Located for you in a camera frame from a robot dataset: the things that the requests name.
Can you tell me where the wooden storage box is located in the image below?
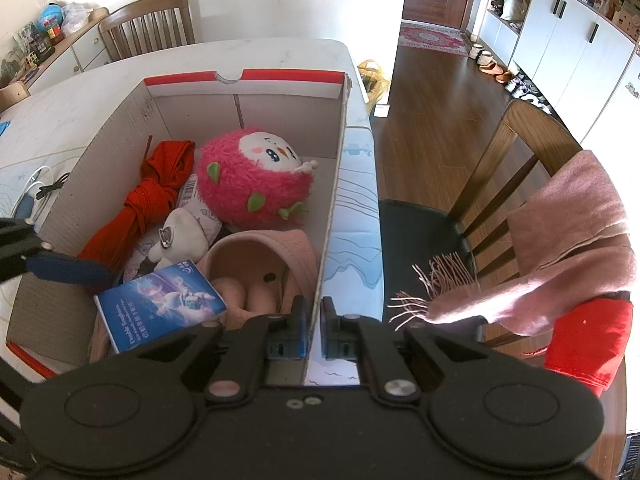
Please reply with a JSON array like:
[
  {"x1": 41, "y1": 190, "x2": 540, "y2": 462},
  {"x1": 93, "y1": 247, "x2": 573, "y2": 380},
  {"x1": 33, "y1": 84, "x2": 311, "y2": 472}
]
[{"x1": 0, "y1": 81, "x2": 31, "y2": 113}]

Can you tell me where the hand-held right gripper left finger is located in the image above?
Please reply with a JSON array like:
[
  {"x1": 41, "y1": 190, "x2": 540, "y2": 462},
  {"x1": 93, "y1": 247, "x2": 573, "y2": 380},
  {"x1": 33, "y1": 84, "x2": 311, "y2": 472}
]
[{"x1": 112, "y1": 296, "x2": 308, "y2": 406}]

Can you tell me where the beige tote bag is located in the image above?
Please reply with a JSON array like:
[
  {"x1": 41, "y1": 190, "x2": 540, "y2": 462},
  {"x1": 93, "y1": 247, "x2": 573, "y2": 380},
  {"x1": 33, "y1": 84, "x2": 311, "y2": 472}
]
[{"x1": 500, "y1": 0, "x2": 527, "y2": 23}]

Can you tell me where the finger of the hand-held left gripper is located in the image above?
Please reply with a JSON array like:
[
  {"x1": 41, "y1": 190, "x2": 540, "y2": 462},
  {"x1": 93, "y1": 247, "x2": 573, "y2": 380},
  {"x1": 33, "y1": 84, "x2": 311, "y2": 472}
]
[
  {"x1": 0, "y1": 355, "x2": 36, "y2": 466},
  {"x1": 0, "y1": 217, "x2": 110, "y2": 287}
]

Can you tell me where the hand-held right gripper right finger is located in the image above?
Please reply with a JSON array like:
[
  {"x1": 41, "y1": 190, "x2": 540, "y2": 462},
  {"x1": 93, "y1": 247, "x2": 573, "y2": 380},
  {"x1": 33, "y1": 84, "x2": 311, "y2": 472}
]
[{"x1": 321, "y1": 296, "x2": 506, "y2": 406}]

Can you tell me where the white sideboard with wooden top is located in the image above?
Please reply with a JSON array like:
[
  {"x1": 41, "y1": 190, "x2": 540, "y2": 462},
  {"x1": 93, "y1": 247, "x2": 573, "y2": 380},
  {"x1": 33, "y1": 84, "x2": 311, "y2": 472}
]
[{"x1": 22, "y1": 7, "x2": 111, "y2": 93}]

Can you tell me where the row of shoes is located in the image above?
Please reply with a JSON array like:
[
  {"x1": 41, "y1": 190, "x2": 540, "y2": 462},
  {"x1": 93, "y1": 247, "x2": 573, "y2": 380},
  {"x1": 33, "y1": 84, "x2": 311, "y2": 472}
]
[{"x1": 467, "y1": 42, "x2": 553, "y2": 116}]

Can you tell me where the red patterned rug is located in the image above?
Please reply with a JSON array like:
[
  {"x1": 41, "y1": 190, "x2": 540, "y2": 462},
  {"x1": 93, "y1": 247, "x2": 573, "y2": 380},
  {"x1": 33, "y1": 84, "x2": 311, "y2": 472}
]
[{"x1": 398, "y1": 21, "x2": 473, "y2": 57}]

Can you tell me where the red and white cardboard box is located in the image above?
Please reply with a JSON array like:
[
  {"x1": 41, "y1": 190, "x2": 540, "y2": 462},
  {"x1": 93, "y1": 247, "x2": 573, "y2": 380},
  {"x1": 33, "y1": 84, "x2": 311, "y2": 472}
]
[{"x1": 5, "y1": 69, "x2": 353, "y2": 381}]

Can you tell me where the white hallway cabinet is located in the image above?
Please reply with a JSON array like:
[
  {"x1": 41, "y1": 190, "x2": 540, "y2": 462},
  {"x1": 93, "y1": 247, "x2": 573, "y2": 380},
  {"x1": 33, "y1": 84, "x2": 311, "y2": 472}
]
[{"x1": 475, "y1": 0, "x2": 640, "y2": 146}]

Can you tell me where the pink round plush toy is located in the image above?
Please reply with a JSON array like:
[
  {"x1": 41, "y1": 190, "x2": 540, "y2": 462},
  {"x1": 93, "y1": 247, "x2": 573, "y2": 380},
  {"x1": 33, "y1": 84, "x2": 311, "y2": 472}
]
[{"x1": 196, "y1": 128, "x2": 319, "y2": 227}]

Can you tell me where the pink fringed scarf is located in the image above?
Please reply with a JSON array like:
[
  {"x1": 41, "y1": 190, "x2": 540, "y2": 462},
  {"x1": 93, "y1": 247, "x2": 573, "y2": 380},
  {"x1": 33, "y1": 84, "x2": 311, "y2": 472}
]
[{"x1": 390, "y1": 150, "x2": 633, "y2": 338}]

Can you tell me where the wooden chair with black seat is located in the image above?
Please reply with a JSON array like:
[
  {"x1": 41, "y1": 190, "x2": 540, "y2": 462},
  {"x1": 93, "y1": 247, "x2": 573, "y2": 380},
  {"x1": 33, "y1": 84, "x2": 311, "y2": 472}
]
[{"x1": 378, "y1": 99, "x2": 583, "y2": 346}]

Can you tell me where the blue tissue pack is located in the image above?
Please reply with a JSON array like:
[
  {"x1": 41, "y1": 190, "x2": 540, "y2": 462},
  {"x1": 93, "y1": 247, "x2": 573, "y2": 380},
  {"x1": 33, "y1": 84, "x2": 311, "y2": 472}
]
[{"x1": 94, "y1": 258, "x2": 227, "y2": 354}]

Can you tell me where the white printed mask packet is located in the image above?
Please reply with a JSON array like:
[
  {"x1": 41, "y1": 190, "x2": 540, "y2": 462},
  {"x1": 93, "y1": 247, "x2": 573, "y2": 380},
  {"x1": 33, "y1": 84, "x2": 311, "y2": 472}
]
[{"x1": 122, "y1": 172, "x2": 223, "y2": 281}]

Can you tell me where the red garment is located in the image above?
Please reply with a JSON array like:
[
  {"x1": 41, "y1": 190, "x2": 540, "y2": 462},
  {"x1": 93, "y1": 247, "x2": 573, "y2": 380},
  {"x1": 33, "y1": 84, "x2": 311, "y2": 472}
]
[{"x1": 544, "y1": 299, "x2": 635, "y2": 398}]

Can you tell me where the printed cardboard box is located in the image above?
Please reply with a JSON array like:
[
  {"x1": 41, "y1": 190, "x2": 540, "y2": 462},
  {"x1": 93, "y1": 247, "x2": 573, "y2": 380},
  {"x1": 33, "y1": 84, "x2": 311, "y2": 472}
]
[{"x1": 612, "y1": 0, "x2": 640, "y2": 43}]

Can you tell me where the blue globe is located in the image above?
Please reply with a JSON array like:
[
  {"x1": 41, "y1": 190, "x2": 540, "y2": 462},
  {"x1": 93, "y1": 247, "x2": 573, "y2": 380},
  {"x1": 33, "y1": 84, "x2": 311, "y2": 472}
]
[{"x1": 37, "y1": 2, "x2": 63, "y2": 28}]

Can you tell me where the small white plush toy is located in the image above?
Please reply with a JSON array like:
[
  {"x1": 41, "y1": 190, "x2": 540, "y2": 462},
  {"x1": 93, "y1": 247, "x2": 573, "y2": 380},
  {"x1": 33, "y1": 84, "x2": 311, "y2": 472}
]
[{"x1": 152, "y1": 207, "x2": 210, "y2": 272}]

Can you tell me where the pink fabric hat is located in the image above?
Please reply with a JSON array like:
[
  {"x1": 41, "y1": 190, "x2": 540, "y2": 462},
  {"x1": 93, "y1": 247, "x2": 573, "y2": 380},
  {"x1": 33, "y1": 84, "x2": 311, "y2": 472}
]
[{"x1": 89, "y1": 229, "x2": 321, "y2": 361}]

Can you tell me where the red cloth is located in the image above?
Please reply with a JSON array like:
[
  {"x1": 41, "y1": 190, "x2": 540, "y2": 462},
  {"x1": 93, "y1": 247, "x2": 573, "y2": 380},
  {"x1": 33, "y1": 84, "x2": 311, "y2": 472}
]
[{"x1": 77, "y1": 135, "x2": 197, "y2": 273}]

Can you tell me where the yellow plastic bag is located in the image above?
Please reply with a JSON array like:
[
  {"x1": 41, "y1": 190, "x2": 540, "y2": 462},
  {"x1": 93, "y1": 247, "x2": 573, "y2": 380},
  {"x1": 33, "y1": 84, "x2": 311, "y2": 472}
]
[{"x1": 356, "y1": 59, "x2": 392, "y2": 116}]

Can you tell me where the wooden slatted chair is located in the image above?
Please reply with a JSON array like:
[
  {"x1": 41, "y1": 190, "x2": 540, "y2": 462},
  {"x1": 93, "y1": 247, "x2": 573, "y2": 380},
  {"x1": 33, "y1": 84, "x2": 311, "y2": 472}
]
[{"x1": 98, "y1": 0, "x2": 197, "y2": 61}]

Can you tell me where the clear plastic bag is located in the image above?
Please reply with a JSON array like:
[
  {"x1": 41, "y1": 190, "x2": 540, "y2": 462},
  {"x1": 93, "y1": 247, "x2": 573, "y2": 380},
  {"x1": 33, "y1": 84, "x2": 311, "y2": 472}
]
[{"x1": 61, "y1": 2, "x2": 93, "y2": 35}]

